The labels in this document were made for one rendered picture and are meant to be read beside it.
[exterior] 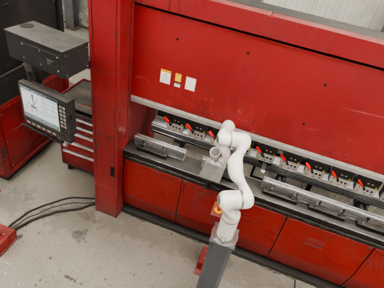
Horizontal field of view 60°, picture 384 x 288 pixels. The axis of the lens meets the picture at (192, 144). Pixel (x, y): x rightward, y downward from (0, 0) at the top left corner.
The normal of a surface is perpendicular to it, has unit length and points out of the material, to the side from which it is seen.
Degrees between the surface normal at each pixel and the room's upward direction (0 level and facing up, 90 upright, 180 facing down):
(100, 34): 90
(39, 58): 90
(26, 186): 0
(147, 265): 0
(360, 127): 90
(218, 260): 90
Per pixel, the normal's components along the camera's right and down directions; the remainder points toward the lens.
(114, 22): -0.33, 0.55
